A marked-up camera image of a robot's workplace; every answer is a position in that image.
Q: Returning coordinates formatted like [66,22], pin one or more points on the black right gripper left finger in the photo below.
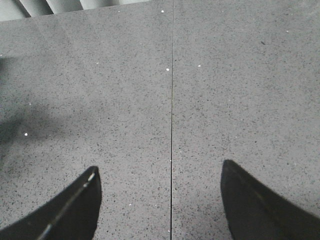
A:
[71,215]

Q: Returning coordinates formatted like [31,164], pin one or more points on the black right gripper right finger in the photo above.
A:
[255,212]

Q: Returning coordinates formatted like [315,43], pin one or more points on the grey pleated curtain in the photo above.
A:
[20,9]

